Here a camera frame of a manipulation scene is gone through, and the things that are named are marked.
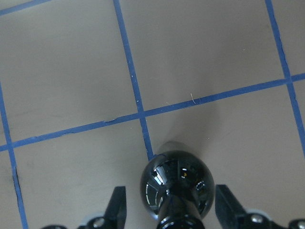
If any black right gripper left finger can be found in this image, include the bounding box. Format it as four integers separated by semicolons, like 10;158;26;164
103;186;126;229

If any dark wine bottle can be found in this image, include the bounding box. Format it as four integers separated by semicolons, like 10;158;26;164
140;141;215;229

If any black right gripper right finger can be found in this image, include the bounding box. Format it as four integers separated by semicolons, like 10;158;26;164
215;185;247;229

